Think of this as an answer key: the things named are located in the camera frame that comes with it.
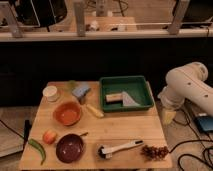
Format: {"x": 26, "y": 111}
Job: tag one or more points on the blue box on floor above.
{"x": 204, "y": 124}

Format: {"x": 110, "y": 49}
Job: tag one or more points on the red yellow apple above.
{"x": 49, "y": 137}

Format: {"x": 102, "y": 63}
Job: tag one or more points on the green small object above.
{"x": 72, "y": 84}

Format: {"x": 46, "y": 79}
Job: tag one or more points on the white cup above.
{"x": 51, "y": 93}

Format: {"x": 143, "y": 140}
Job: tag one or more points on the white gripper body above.
{"x": 170, "y": 99}

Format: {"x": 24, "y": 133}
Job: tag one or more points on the wooden block in tray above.
{"x": 116, "y": 97}

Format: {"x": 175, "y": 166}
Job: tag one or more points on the green plastic tray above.
{"x": 135, "y": 86}

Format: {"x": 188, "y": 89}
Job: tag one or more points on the dark purple bowl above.
{"x": 70, "y": 148}

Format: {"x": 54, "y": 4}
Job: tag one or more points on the orange bowl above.
{"x": 67, "y": 113}

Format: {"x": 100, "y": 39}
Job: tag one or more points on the yellow gripper fingers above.
{"x": 168, "y": 116}

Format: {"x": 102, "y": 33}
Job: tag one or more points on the grey towel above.
{"x": 128, "y": 101}

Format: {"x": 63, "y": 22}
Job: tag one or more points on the white handled brush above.
{"x": 106, "y": 152}

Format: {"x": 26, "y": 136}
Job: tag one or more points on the green chili pepper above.
{"x": 35, "y": 144}

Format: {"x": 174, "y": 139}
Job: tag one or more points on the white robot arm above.
{"x": 186, "y": 82}

